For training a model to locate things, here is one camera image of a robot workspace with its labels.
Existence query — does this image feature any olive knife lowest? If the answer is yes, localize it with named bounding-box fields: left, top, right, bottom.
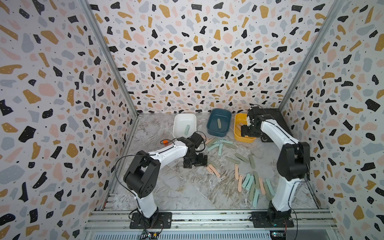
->
left=249, top=184, right=256, bottom=202

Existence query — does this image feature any white storage box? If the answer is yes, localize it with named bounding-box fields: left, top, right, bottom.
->
left=173, top=114, right=197, bottom=138

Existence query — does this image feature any olive knife bottom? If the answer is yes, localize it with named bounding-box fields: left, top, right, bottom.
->
left=254, top=172, right=260, bottom=189

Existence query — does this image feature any pink knife pair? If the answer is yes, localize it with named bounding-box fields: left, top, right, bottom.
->
left=206, top=167, right=214, bottom=174
left=208, top=164, right=221, bottom=178

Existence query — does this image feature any olive knife upper right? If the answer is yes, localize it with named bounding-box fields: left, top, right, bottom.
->
left=223, top=143, right=237, bottom=149

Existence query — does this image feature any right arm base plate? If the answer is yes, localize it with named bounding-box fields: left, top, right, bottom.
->
left=249, top=209, right=295, bottom=228

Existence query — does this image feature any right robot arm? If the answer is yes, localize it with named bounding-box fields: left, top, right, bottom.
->
left=241, top=107, right=310, bottom=225

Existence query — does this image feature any black case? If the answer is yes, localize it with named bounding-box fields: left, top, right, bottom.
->
left=260, top=108, right=292, bottom=143

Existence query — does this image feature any aluminium front rail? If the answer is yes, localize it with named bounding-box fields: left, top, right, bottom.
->
left=83, top=209, right=342, bottom=240

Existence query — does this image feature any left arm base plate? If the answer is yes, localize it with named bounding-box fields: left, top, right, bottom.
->
left=130, top=212, right=173, bottom=230

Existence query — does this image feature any olive knife centre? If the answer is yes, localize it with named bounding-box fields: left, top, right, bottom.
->
left=225, top=156, right=241, bottom=165

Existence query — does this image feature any mint knife lowest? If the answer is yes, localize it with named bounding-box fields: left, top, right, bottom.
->
left=252, top=189, right=260, bottom=209

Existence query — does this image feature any yellow storage box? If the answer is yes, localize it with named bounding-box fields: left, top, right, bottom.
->
left=234, top=113, right=257, bottom=144

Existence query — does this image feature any olive knife pair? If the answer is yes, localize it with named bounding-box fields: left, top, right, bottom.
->
left=207, top=161, right=215, bottom=167
left=217, top=119, right=222, bottom=129

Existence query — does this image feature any olive knife top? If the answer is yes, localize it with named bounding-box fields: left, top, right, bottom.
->
left=206, top=138, right=218, bottom=146

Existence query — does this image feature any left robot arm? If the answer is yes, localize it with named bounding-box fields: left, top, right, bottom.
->
left=116, top=131, right=208, bottom=220

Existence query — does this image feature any dark teal storage box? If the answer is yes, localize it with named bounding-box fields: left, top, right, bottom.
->
left=207, top=108, right=232, bottom=138

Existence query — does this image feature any mint knife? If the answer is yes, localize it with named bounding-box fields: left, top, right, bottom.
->
left=266, top=179, right=275, bottom=196
left=242, top=173, right=251, bottom=189
left=207, top=143, right=220, bottom=151
left=218, top=143, right=224, bottom=157
left=219, top=139, right=233, bottom=145
left=246, top=176, right=255, bottom=191
left=184, top=125, right=190, bottom=135

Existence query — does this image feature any olive knife far right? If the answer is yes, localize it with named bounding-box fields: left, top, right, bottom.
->
left=249, top=154, right=256, bottom=169

